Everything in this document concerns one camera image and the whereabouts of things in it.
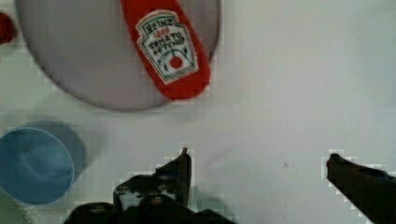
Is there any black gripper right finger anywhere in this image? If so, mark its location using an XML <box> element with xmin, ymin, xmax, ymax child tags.
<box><xmin>326</xmin><ymin>153</ymin><xmax>396</xmax><ymax>224</ymax></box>

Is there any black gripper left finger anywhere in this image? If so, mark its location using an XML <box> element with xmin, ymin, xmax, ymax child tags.
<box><xmin>64</xmin><ymin>148</ymin><xmax>236</xmax><ymax>224</ymax></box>

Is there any red plush ketchup bottle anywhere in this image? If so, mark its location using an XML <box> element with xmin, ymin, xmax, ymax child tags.
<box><xmin>120</xmin><ymin>0</ymin><xmax>211</xmax><ymax>101</ymax></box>

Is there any grey round plate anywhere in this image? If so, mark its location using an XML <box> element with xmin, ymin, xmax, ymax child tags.
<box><xmin>14</xmin><ymin>0</ymin><xmax>221</xmax><ymax>111</ymax></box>

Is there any blue plastic bowl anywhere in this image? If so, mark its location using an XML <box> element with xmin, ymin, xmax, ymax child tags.
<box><xmin>1</xmin><ymin>120</ymin><xmax>86</xmax><ymax>205</ymax></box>

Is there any green perforated colander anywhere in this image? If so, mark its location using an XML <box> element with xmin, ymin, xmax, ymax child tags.
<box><xmin>0</xmin><ymin>191</ymin><xmax>29</xmax><ymax>224</ymax></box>

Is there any dark red strawberry toy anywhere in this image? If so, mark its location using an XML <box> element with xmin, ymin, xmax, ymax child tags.
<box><xmin>0</xmin><ymin>12</ymin><xmax>16</xmax><ymax>45</ymax></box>

